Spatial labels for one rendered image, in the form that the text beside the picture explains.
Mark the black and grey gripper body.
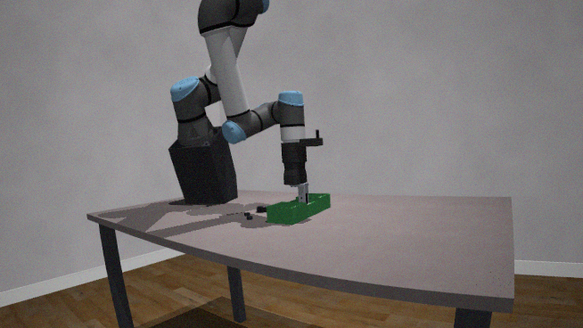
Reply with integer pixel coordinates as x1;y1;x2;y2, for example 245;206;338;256
281;127;323;185

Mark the green three-compartment bin rack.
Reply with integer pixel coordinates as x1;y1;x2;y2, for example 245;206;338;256
267;193;331;225

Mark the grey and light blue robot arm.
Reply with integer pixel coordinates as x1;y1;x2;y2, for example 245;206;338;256
170;0;305;146

